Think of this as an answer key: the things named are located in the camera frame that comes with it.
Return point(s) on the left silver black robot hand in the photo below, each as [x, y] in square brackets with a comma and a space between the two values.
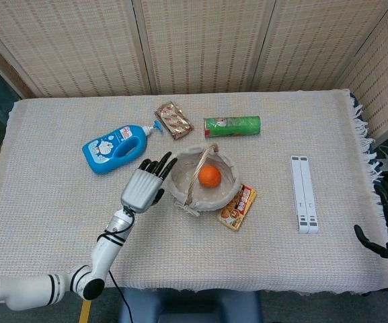
[141, 190]

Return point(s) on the green chip can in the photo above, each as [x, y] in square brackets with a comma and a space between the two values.
[234, 126]

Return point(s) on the brown snack packet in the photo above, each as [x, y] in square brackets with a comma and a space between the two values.
[175, 121]

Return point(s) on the woven basket with cloth liner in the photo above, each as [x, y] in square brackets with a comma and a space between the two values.
[227, 168]

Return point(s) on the orange fruit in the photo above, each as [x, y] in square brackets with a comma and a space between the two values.
[210, 176]

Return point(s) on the table with white woven cloth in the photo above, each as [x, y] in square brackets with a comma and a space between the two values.
[62, 208]

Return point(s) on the blue detergent pump bottle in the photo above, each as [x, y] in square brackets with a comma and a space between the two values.
[103, 151]

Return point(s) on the white folding stand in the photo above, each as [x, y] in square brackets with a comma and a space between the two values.
[304, 195]

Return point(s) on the woven bamboo folding screen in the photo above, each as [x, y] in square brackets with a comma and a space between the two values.
[207, 43]

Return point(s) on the yellow snack box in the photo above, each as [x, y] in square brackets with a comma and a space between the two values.
[237, 212]

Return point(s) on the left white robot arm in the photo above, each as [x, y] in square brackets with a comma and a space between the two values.
[103, 252]

